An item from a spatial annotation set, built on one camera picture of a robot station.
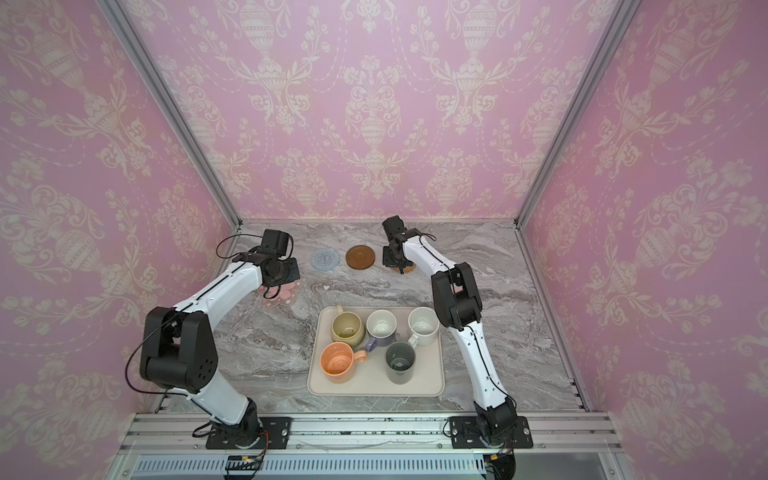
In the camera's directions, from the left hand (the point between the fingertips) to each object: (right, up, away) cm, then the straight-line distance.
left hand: (291, 272), depth 93 cm
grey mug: (+34, -24, -9) cm, 42 cm away
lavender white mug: (+28, -17, -1) cm, 33 cm away
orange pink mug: (+16, -24, -9) cm, 30 cm away
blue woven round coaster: (+7, +4, +16) cm, 18 cm away
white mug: (+41, -16, -1) cm, 44 cm away
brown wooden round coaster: (+20, +4, +17) cm, 26 cm away
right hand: (+32, +3, +15) cm, 36 cm away
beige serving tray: (+25, -28, -10) cm, 39 cm away
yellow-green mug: (+18, -16, -1) cm, 24 cm away
